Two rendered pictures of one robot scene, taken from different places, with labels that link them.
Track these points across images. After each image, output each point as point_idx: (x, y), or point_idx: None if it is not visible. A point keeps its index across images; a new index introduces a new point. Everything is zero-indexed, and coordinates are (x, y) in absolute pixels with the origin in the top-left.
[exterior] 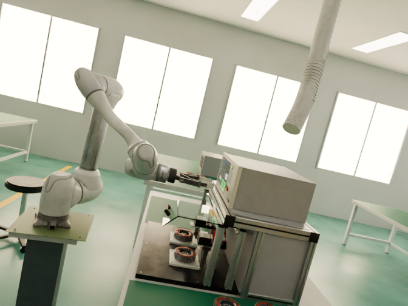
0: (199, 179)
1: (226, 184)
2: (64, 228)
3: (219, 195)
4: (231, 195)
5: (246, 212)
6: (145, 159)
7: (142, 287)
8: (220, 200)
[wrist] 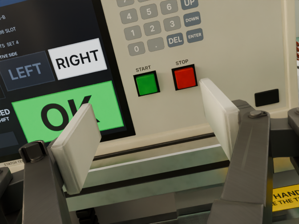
0: (73, 166)
1: (148, 75)
2: None
3: (103, 158)
4: (295, 56)
5: None
6: None
7: None
8: (206, 144)
